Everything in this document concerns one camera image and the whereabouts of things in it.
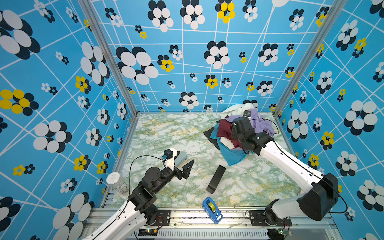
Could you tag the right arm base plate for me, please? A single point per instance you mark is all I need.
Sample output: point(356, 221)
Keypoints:
point(262, 218)

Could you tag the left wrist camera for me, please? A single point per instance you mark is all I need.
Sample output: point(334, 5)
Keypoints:
point(168, 154)

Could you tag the black rectangular box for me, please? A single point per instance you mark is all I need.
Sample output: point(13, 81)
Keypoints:
point(213, 184)

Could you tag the blue tape dispenser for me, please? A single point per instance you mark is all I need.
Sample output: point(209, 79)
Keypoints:
point(211, 209)

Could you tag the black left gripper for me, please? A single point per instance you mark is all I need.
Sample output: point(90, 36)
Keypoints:
point(185, 173)

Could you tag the lavender purple cloth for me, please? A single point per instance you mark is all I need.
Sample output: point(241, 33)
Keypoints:
point(264, 132)

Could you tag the clear jar white lid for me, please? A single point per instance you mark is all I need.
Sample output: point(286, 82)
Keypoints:
point(118, 183)

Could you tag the aluminium frame post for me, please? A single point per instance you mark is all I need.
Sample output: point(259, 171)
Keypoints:
point(102, 41)
point(323, 31)

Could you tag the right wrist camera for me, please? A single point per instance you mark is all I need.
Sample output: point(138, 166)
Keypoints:
point(247, 113)

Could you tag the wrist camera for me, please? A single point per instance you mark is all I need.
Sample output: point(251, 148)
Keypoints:
point(247, 113)
point(168, 154)

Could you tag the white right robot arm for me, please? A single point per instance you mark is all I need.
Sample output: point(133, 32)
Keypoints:
point(319, 191)

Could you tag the grey rectangular case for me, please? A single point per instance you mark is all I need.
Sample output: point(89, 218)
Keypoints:
point(181, 159)

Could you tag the black dark cloth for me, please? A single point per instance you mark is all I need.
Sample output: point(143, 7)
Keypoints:
point(211, 135)

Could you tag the teal blue cloth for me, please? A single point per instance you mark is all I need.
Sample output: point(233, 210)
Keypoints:
point(232, 157)

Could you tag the maroon red cloth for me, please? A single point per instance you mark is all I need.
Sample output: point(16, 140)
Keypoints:
point(225, 130)

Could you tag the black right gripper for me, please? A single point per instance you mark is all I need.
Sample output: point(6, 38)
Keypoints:
point(234, 131)

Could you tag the white cloth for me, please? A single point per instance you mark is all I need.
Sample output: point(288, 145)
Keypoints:
point(236, 110)

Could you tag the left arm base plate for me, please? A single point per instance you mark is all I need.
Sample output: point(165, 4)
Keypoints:
point(162, 218)

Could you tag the aluminium front rail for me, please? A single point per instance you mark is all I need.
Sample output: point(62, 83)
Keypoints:
point(195, 224)

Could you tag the aluminium frame post right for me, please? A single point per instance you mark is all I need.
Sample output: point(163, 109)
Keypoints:
point(323, 31)

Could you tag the aluminium frame post left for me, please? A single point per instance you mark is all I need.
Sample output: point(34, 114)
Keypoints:
point(102, 41)

